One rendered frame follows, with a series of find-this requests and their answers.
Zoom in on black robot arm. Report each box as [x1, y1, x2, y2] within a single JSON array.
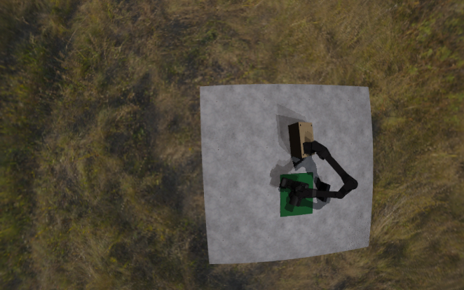
[[288, 141, 358, 207]]

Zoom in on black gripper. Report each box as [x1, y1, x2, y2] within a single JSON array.
[[280, 177, 309, 191]]

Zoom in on black computer fan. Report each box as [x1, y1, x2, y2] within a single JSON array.
[[317, 182, 330, 202]]

